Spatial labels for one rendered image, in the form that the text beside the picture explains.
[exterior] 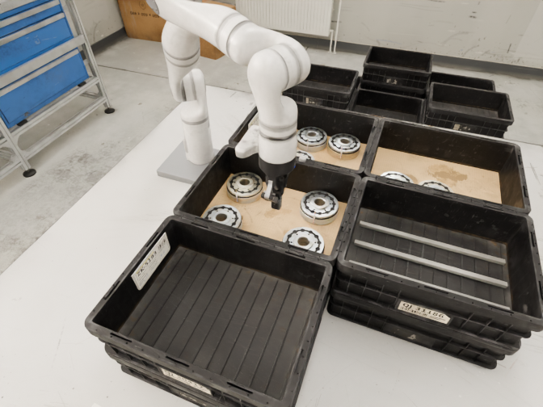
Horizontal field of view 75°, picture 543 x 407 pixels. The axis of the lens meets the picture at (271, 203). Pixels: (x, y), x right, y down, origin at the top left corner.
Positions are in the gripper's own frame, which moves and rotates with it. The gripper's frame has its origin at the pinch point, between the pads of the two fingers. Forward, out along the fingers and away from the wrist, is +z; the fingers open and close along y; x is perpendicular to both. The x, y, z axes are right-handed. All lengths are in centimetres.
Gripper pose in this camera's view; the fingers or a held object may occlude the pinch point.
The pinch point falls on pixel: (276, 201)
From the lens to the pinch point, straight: 80.4
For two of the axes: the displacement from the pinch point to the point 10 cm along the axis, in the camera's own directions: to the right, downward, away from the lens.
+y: 3.6, -6.7, 6.5
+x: -9.3, -2.6, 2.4
